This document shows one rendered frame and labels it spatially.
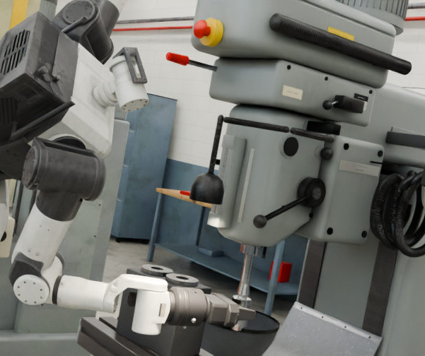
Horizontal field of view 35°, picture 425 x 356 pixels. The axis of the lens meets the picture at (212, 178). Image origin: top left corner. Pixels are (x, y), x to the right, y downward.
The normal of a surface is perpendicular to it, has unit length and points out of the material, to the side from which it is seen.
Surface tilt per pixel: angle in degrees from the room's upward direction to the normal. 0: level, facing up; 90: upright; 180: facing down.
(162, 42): 90
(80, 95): 58
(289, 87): 90
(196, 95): 90
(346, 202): 90
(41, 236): 113
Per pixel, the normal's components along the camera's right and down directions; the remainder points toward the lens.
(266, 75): -0.77, -0.11
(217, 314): 0.42, 0.13
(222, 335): -0.34, 0.05
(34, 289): -0.11, 0.43
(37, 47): 0.85, -0.34
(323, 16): 0.61, 0.15
